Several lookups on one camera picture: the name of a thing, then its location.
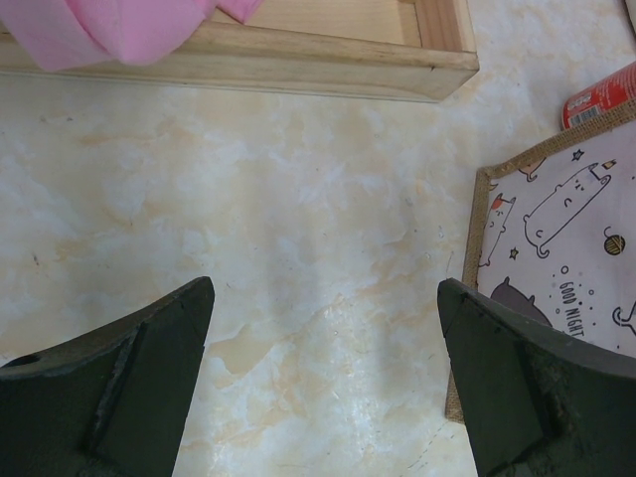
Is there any wooden clothes rack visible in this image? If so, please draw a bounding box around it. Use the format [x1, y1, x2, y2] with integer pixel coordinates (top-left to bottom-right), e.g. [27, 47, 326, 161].
[1, 1, 479, 101]

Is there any red can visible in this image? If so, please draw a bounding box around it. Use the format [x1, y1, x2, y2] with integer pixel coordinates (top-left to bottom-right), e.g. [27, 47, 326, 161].
[561, 63, 635, 129]

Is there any pink shirt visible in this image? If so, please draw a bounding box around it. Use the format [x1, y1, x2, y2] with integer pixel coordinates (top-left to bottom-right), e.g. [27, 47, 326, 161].
[1, 0, 260, 72]

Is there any brown canvas tote bag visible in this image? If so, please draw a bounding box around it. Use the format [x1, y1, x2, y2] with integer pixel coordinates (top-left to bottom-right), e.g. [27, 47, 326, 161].
[443, 96, 636, 426]

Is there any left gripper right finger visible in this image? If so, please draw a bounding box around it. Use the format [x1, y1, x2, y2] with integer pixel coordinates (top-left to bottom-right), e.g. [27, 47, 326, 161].
[437, 278, 635, 476]

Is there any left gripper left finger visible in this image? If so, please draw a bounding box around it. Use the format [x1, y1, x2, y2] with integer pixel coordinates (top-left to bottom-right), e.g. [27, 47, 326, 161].
[1, 276, 215, 476]

